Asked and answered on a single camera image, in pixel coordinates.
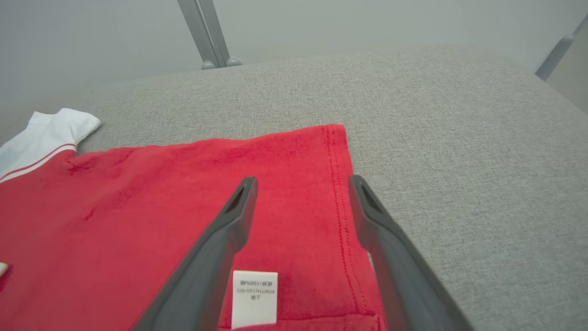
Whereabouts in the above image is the grey partition post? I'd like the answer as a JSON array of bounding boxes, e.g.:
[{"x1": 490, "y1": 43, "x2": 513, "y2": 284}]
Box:
[
  {"x1": 535, "y1": 13, "x2": 588, "y2": 81},
  {"x1": 198, "y1": 0, "x2": 242, "y2": 68},
  {"x1": 177, "y1": 0, "x2": 222, "y2": 70}
]

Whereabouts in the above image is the red shirt with white sleeves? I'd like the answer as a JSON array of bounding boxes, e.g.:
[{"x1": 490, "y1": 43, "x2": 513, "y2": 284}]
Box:
[{"x1": 0, "y1": 108, "x2": 389, "y2": 331}]

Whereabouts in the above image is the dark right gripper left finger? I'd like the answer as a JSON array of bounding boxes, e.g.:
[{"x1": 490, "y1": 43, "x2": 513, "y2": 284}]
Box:
[{"x1": 132, "y1": 177, "x2": 258, "y2": 331}]

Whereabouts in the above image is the grey fabric sofa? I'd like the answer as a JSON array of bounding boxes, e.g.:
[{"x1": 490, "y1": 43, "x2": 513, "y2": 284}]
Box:
[{"x1": 0, "y1": 44, "x2": 588, "y2": 331}]

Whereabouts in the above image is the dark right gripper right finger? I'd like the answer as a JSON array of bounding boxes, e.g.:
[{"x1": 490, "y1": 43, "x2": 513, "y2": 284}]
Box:
[{"x1": 348, "y1": 174, "x2": 475, "y2": 331}]

